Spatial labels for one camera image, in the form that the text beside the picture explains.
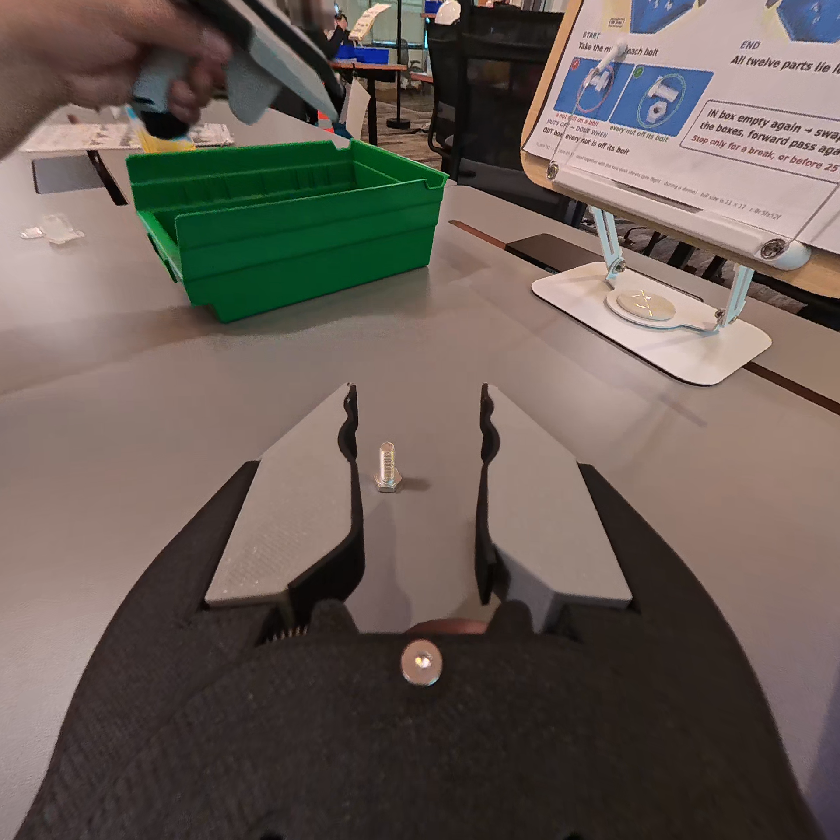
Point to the printed instruction sheet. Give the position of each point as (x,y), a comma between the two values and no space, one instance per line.
(722,131)

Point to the orange traffic cone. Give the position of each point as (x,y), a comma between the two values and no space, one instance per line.
(328,124)

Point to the green plastic bin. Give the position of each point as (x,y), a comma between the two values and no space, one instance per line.
(295,262)

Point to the person's left hand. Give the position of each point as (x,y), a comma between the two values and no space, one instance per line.
(79,52)

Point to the black office chair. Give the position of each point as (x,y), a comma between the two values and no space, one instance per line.
(485,79)

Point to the disinfectant wipes canister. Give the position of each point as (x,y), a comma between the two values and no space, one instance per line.
(164,145)

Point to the wooden desk with black legs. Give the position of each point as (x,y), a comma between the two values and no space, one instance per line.
(367,67)

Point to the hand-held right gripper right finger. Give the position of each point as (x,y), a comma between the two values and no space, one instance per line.
(558,525)

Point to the black floor lamp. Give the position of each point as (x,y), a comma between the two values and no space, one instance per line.
(401,121)

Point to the printed paper sheet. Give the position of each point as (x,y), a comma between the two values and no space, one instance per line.
(213,134)
(79,136)

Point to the clear plastic wrapper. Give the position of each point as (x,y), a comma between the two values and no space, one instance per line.
(56,229)

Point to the small blue bin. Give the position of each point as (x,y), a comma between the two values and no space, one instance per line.
(364,54)

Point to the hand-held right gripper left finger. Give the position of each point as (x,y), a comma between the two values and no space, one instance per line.
(282,525)

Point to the long silver hex bolt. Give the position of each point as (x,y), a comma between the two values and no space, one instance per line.
(387,469)

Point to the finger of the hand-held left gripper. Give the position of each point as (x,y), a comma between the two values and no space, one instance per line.
(308,46)
(289,72)

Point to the wooden instruction board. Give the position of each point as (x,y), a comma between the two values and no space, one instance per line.
(544,118)

